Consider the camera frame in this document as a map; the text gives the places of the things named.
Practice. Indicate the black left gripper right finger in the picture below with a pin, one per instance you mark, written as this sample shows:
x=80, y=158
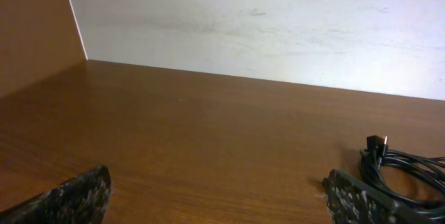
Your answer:
x=351, y=201

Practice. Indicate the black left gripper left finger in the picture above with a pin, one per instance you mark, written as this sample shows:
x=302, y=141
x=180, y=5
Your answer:
x=81, y=199

